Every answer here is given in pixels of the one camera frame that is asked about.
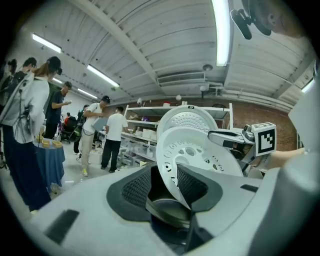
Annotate dark metal pot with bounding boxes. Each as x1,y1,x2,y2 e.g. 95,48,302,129
145,191,192,230

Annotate white metal storage shelf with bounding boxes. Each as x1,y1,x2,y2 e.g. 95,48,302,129
119,101,234,167

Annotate person's right forearm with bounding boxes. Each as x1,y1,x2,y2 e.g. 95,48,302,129
252,147,306,173

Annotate white perforated steamer tray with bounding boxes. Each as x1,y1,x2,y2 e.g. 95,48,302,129
155,126,244,210

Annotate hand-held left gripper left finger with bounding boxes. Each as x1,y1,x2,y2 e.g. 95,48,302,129
31,164,179,256

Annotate table with blue cloth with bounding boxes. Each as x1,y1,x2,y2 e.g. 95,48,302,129
34,138,66,194

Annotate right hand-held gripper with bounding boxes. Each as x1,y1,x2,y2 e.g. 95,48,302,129
207,121,278,171

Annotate white rice cooker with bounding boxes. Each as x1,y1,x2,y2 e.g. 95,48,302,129
156,104,219,141

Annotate person's head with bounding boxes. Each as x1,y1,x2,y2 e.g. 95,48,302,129
267,0,305,39

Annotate black head-mounted camera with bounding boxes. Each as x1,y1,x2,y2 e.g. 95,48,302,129
229,0,273,41

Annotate person's white shirt torso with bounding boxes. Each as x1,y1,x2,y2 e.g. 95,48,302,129
287,61,320,157

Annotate long ceiling tube light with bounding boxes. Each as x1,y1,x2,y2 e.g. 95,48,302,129
211,0,231,68

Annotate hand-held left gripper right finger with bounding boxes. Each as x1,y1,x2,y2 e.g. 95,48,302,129
176,163,263,254

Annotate grey laptop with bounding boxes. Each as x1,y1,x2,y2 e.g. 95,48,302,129
91,117,109,133

